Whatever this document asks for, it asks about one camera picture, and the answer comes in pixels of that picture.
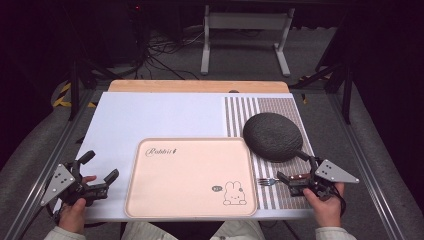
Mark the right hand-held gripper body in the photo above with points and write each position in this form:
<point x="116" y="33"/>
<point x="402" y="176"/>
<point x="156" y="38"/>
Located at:
<point x="334" y="173"/>

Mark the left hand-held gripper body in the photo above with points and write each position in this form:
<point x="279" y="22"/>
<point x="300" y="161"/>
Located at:
<point x="59" y="182"/>

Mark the person's left hand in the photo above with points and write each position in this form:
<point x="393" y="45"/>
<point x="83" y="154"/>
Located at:
<point x="72" y="213"/>

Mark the person's right hand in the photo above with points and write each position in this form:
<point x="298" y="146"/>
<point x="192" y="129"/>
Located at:
<point x="325" y="208"/>

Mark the dark grey round coaster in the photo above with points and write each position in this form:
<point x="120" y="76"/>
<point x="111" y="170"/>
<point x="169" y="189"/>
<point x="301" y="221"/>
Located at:
<point x="272" y="137"/>

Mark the person's legs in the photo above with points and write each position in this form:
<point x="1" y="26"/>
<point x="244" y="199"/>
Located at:
<point x="150" y="232"/>

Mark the black metal stand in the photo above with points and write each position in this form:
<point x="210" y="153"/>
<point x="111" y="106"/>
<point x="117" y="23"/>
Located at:
<point x="343" y="80"/>
<point x="76" y="83"/>

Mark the white striped placemat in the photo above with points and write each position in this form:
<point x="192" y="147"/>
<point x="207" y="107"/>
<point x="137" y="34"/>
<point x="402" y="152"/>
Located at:
<point x="160" y="116"/>

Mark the pink rabbit print tray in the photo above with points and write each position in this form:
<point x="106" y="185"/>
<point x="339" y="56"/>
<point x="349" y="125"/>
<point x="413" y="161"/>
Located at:
<point x="191" y="178"/>

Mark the white metal stand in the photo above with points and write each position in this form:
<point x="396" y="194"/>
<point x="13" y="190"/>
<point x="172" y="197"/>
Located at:
<point x="246" y="21"/>

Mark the aluminium rail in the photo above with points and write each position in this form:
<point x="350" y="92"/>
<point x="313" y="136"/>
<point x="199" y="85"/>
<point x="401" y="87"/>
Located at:
<point x="46" y="166"/>
<point x="363" y="160"/>

